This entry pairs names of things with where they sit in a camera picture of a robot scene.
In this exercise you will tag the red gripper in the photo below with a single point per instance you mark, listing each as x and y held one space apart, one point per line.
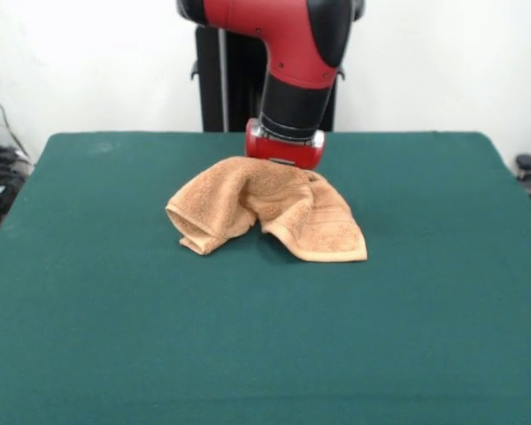
283 152

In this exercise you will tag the tan terry towel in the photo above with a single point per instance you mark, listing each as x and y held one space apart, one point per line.
283 199

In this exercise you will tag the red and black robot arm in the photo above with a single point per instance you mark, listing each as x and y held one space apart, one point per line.
292 35

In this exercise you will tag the dark green table cloth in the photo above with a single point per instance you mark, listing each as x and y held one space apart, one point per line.
159 332

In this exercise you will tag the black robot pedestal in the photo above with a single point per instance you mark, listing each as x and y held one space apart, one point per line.
239 88

